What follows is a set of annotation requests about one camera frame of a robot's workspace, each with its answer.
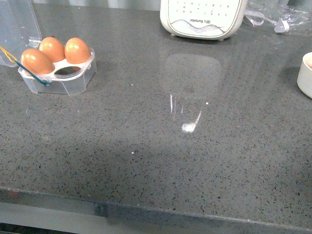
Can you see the clear plastic egg box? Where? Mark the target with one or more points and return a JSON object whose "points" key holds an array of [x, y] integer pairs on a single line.
{"points": [[19, 31]]}

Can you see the brown egg back right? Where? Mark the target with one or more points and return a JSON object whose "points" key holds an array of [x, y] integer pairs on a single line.
{"points": [[77, 51]]}

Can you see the brown egg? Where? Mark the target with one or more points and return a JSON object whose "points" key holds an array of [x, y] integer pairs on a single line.
{"points": [[77, 51], [53, 49], [36, 62]]}

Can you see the brown egg back left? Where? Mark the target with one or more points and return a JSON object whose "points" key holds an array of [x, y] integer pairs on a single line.
{"points": [[53, 49]]}

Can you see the brown egg front left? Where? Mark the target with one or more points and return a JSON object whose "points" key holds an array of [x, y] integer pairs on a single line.
{"points": [[36, 62]]}

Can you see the white Joyoung blender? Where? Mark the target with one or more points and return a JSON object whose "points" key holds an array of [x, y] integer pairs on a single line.
{"points": [[202, 19]]}

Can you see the white ceramic bowl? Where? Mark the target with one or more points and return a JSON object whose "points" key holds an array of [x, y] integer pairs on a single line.
{"points": [[304, 79]]}

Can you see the clear plastic bag with cable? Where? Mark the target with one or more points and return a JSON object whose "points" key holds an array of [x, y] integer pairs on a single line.
{"points": [[284, 17]]}

